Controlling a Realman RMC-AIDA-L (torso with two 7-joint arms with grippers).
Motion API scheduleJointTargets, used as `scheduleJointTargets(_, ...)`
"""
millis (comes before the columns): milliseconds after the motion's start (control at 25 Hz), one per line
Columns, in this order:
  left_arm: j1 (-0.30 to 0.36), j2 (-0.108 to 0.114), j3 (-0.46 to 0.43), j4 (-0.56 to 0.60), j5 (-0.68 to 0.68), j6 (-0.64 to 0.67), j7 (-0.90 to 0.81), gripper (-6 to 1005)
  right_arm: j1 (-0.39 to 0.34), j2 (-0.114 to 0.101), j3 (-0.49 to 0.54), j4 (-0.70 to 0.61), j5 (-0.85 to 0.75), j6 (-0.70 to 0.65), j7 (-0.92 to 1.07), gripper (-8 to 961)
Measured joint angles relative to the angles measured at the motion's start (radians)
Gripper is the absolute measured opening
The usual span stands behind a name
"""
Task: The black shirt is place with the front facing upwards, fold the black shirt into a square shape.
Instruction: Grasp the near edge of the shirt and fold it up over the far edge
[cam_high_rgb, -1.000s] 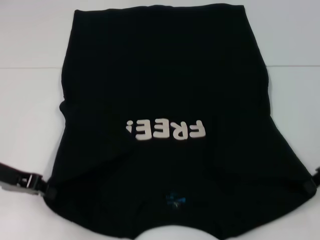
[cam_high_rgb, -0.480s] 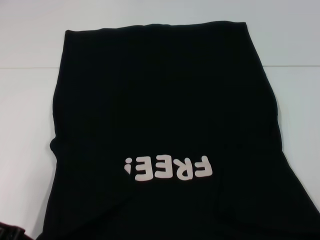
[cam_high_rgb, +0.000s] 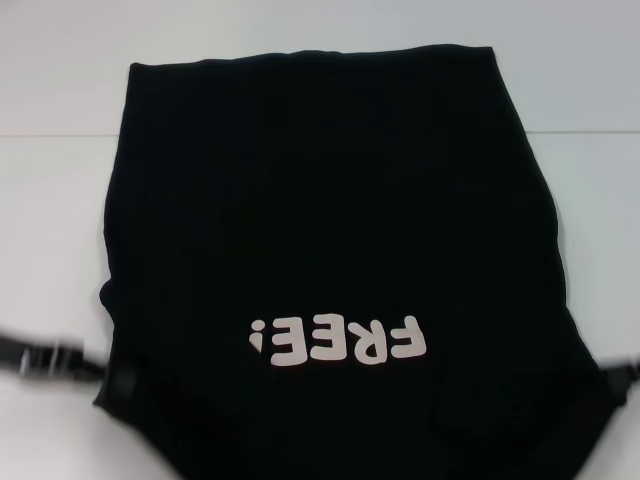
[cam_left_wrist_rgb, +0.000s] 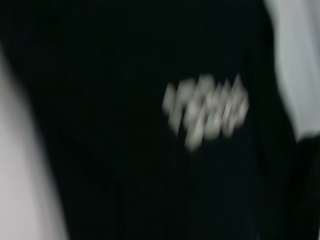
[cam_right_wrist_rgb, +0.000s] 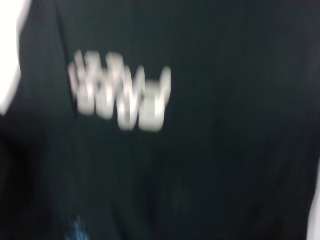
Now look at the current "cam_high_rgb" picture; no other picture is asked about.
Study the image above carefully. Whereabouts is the black shirt with FREE print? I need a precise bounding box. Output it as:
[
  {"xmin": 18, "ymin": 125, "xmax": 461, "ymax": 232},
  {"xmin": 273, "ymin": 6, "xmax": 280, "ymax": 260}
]
[{"xmin": 91, "ymin": 43, "xmax": 632, "ymax": 480}]

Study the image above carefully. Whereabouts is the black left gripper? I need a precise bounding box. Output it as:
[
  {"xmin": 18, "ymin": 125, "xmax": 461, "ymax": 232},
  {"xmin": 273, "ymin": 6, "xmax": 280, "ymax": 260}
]
[{"xmin": 0, "ymin": 333, "xmax": 135, "ymax": 395}]

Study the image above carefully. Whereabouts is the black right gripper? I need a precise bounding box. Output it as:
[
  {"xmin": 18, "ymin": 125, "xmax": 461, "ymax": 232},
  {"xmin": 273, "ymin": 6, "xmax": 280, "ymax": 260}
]
[{"xmin": 599, "ymin": 352, "xmax": 640, "ymax": 407}]

